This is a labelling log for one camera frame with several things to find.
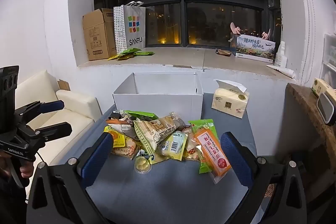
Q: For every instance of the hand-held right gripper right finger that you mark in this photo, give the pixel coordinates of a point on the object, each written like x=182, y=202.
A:
x=236, y=158

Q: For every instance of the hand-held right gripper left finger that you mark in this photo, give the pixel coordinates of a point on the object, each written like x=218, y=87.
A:
x=97, y=158

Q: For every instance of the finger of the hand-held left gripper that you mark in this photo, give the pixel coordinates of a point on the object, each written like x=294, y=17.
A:
x=52, y=106
x=61, y=129

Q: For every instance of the white cardboard box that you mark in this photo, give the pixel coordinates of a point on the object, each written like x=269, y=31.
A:
x=157, y=104

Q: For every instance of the person's left hand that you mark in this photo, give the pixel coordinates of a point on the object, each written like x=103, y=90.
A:
x=26, y=169

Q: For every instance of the cream sofa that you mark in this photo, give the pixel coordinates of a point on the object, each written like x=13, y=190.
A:
x=65, y=119

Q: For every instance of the flat cardboard piece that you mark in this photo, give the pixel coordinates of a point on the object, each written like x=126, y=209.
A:
x=64, y=85

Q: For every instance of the yellow snack packet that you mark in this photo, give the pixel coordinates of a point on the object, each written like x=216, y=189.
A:
x=117, y=138

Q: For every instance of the orange and white snack packet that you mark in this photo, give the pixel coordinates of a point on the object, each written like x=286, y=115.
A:
x=120, y=124

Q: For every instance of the light green snack packet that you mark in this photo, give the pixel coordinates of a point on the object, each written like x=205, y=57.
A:
x=207, y=124

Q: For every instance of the yellow jelly cup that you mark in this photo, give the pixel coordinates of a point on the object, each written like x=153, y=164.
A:
x=143, y=166

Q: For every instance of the small dark snack packet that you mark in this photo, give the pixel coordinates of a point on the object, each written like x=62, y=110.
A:
x=115, y=115

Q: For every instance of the cream tissue pack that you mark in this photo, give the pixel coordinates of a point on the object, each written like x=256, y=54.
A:
x=229, y=103

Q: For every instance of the green and dark snack packet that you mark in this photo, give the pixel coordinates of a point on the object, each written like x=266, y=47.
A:
x=139, y=113

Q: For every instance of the large beige snack packet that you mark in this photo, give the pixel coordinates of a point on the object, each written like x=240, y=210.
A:
x=155, y=132

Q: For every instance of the yellow-green packet with barcode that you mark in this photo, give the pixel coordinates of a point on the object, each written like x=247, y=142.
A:
x=170, y=145

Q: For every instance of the brown stone counter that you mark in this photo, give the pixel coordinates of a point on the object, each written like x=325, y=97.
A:
x=304, y=108

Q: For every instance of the brown cardboard box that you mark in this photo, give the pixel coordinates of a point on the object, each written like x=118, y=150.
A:
x=98, y=35

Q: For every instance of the pile of green packets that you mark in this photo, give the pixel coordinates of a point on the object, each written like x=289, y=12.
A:
x=130, y=54

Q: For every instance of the rolled white paper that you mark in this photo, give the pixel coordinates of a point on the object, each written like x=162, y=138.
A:
x=282, y=71

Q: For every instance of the grey device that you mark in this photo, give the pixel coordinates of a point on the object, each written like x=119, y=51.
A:
x=326, y=108

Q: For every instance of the brown flat packet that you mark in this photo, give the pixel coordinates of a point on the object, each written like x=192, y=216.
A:
x=224, y=52

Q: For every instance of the white shopping bag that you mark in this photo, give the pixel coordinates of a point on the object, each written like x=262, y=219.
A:
x=130, y=29

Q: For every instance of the cream tissue box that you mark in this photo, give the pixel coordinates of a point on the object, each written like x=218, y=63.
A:
x=321, y=87

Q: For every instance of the white bottles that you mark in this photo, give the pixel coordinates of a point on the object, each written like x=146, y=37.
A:
x=281, y=56

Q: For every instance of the printed long box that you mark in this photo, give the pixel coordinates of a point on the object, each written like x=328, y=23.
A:
x=256, y=48

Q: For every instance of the dark blue holder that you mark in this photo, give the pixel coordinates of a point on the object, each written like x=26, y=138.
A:
x=233, y=43

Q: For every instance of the pink plastic item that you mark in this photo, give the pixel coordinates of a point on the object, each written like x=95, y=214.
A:
x=235, y=28
x=265, y=35

